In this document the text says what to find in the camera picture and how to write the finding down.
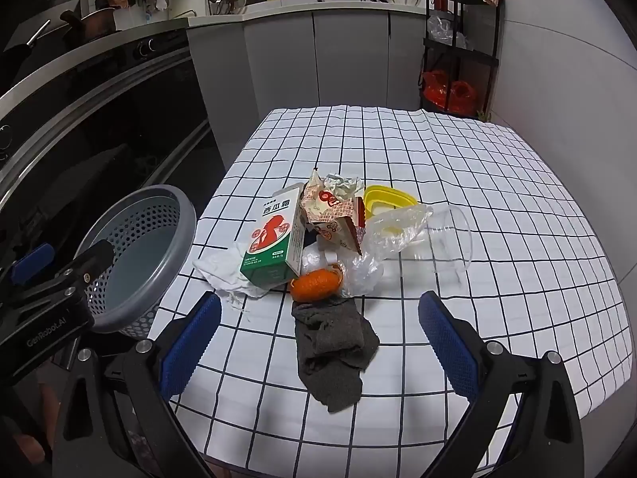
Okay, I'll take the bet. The red print paper wrapper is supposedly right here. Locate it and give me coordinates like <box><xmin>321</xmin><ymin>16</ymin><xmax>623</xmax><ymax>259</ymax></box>
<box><xmin>301</xmin><ymin>169</ymin><xmax>366</xmax><ymax>225</ymax></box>

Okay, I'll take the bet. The clear plastic cup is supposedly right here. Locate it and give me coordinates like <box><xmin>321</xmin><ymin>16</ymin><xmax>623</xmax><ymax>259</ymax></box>
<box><xmin>418</xmin><ymin>204</ymin><xmax>473</xmax><ymax>272</ymax></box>

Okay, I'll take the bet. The white tissue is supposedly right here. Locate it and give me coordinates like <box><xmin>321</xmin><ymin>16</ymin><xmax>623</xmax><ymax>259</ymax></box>
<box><xmin>193</xmin><ymin>241</ymin><xmax>264</xmax><ymax>310</ymax></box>

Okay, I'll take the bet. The red plastic bag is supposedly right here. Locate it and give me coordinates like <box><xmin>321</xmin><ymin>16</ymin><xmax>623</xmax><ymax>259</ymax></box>
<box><xmin>422</xmin><ymin>71</ymin><xmax>451</xmax><ymax>110</ymax></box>
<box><xmin>450</xmin><ymin>80</ymin><xmax>476</xmax><ymax>113</ymax></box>

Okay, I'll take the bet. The red print paper box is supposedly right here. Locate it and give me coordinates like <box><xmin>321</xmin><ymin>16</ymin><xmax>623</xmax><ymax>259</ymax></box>
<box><xmin>313</xmin><ymin>209</ymin><xmax>366</xmax><ymax>255</ymax></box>

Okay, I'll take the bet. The green and white carton box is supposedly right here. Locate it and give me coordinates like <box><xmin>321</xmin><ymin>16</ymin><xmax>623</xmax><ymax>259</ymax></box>
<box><xmin>240</xmin><ymin>182</ymin><xmax>307</xmax><ymax>290</ymax></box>

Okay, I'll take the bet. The dark grey sock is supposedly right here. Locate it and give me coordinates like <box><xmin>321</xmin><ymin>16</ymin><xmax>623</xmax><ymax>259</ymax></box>
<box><xmin>291</xmin><ymin>298</ymin><xmax>380</xmax><ymax>413</ymax></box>

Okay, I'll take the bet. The black metal shelf rack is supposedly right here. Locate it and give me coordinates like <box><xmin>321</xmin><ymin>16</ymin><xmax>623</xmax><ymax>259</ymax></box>
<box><xmin>420</xmin><ymin>0</ymin><xmax>506</xmax><ymax>123</ymax></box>

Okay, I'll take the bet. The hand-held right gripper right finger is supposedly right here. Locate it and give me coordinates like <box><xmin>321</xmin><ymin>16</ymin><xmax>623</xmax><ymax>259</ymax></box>
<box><xmin>418</xmin><ymin>290</ymin><xmax>585</xmax><ymax>478</ymax></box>

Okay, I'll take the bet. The grey kitchen cabinet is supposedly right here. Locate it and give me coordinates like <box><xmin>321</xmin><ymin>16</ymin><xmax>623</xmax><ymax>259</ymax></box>
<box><xmin>186</xmin><ymin>2</ymin><xmax>429</xmax><ymax>170</ymax></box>

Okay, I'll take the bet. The brown wok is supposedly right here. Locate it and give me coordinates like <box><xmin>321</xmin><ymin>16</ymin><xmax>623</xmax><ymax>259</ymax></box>
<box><xmin>60</xmin><ymin>2</ymin><xmax>117</xmax><ymax>43</ymax></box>

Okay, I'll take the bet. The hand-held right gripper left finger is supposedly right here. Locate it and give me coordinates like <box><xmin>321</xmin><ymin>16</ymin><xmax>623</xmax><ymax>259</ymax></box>
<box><xmin>52</xmin><ymin>291</ymin><xmax>223</xmax><ymax>478</ymax></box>

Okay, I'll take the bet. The yellow plastic lid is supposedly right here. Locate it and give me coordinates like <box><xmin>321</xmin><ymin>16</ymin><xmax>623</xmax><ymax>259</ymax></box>
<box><xmin>363</xmin><ymin>185</ymin><xmax>419</xmax><ymax>232</ymax></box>

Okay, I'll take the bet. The grey perforated plastic basket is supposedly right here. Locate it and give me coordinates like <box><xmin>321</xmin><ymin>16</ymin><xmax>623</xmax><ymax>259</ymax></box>
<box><xmin>74</xmin><ymin>184</ymin><xmax>197</xmax><ymax>337</ymax></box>

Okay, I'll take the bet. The clear plastic bag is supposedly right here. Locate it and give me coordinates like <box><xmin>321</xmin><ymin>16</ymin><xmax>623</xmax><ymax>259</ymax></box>
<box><xmin>341</xmin><ymin>204</ymin><xmax>434</xmax><ymax>298</ymax></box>

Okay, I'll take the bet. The black frying pan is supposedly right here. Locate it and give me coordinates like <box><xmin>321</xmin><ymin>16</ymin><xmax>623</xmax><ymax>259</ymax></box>
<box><xmin>0</xmin><ymin>19</ymin><xmax>53</xmax><ymax>68</ymax></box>

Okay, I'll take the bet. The black glass stove cabinet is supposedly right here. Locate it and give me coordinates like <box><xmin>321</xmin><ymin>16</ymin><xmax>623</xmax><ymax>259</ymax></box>
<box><xmin>0</xmin><ymin>24</ymin><xmax>227</xmax><ymax>310</ymax></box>

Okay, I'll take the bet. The clear bag on rack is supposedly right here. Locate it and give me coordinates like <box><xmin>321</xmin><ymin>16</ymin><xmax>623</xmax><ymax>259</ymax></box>
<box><xmin>427</xmin><ymin>15</ymin><xmax>469</xmax><ymax>51</ymax></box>

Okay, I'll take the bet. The white black checked tablecloth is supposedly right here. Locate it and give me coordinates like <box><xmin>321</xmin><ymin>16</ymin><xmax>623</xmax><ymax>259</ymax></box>
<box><xmin>149</xmin><ymin>104</ymin><xmax>625</xmax><ymax>461</ymax></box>

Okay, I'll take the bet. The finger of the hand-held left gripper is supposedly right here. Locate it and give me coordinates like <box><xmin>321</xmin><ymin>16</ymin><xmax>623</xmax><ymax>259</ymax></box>
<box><xmin>0</xmin><ymin>242</ymin><xmax>57</xmax><ymax>300</ymax></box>
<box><xmin>5</xmin><ymin>239</ymin><xmax>114</xmax><ymax>310</ymax></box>

